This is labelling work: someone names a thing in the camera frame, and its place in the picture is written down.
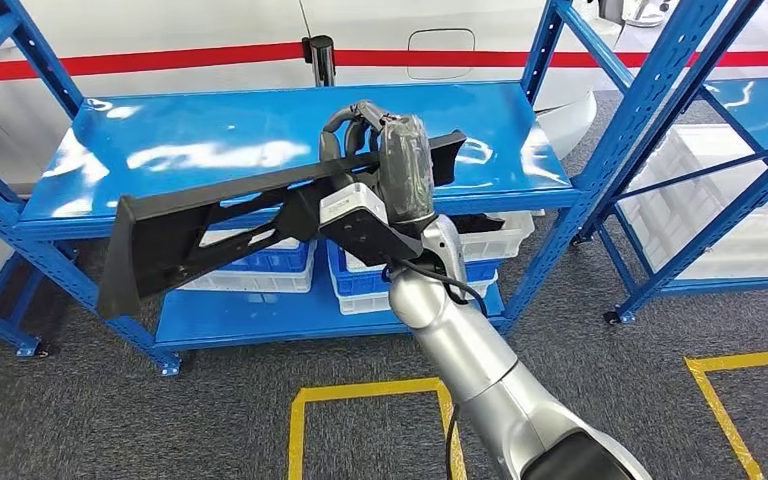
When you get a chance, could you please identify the white car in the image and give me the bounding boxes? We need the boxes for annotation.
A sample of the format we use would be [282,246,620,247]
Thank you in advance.
[0,0,601,200]

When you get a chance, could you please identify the black barrier post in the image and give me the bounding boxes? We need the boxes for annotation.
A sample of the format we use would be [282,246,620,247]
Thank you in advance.
[301,34,338,89]

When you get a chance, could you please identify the black plastic parts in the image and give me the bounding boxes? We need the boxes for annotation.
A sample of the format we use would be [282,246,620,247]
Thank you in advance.
[450,213,506,234]

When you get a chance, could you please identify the black license plate frame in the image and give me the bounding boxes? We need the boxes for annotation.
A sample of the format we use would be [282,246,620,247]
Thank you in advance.
[95,130,468,321]

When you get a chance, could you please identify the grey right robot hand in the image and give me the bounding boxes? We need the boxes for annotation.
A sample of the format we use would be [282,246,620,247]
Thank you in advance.
[318,99,438,230]

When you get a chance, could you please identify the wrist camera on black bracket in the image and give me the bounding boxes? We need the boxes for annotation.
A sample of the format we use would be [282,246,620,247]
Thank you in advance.
[317,182,425,268]

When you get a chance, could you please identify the black cable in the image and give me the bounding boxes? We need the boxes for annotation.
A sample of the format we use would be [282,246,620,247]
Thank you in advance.
[383,256,491,480]

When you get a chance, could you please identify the red barrier belt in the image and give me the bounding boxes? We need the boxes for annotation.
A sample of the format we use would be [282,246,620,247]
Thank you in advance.
[334,48,768,70]
[0,41,307,85]

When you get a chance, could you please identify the white wheeled chair base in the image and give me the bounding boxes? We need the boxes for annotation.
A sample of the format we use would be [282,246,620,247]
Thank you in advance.
[622,0,673,28]

